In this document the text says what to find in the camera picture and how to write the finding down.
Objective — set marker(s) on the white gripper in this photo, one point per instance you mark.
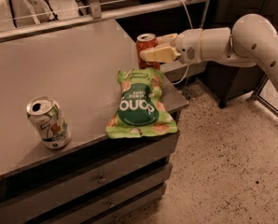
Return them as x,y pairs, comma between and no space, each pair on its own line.
188,46

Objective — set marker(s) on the red coke can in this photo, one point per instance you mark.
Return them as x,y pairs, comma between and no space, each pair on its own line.
145,42

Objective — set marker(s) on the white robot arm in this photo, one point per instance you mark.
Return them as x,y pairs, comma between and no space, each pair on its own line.
251,41

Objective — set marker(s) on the green rice chip bag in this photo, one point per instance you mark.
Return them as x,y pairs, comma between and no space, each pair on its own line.
141,112

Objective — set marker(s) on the white 7up can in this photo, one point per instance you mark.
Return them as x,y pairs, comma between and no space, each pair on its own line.
49,121

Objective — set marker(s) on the dark cabinet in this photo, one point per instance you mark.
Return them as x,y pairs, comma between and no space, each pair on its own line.
231,82

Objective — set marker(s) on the grey drawer cabinet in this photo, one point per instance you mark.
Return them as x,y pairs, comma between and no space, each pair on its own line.
90,183

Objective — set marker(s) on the metal railing frame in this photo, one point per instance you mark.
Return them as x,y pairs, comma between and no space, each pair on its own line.
21,18

